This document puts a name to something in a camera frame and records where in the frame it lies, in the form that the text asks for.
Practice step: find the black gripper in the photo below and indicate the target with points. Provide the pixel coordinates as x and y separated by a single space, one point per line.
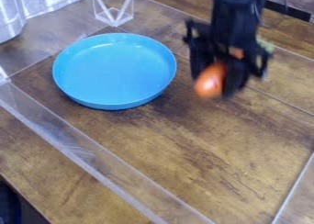
232 27

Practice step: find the orange toy carrot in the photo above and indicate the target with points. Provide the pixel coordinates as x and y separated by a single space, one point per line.
208 83

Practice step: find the blue round tray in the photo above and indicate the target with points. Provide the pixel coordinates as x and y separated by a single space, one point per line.
113 71

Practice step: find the grey white curtain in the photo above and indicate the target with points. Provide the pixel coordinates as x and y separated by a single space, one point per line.
16 11

